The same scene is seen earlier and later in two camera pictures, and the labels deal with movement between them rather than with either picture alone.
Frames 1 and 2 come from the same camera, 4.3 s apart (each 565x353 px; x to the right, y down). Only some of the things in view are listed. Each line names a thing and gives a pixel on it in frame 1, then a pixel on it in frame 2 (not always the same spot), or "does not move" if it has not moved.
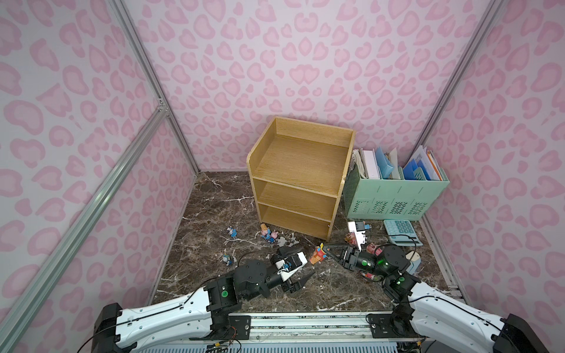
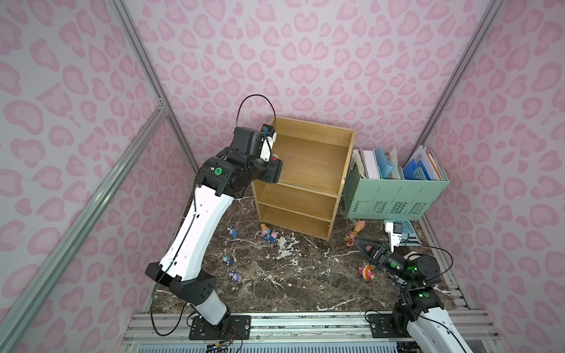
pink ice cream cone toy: [351, 238] does not move
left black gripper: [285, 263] -> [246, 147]
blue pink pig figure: [266, 234] does not move
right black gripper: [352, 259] -> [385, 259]
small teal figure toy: [226, 259] does not move
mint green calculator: [397, 227] does not move
